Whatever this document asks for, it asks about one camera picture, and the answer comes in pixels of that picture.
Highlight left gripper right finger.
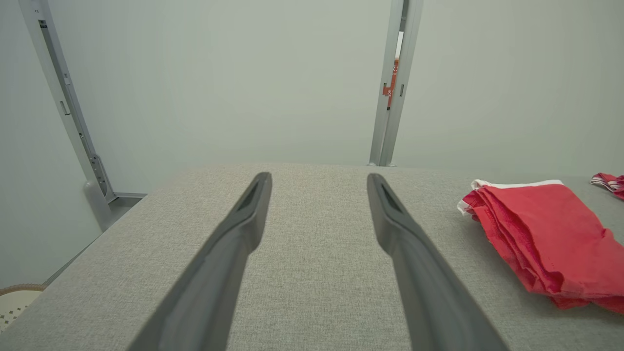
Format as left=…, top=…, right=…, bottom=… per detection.
left=367, top=173, right=510, bottom=351

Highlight red white Bulls shorts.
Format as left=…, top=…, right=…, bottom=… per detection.
left=457, top=179, right=624, bottom=313

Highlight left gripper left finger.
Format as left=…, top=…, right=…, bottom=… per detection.
left=128, top=172, right=273, bottom=351

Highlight grey metal partition post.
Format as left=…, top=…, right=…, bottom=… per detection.
left=368, top=0, right=424, bottom=167
left=19, top=0, right=147, bottom=231

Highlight red jersey number 23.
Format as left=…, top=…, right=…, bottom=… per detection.
left=591, top=173, right=624, bottom=199

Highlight orange sign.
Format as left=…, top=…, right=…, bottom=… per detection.
left=383, top=58, right=399, bottom=109

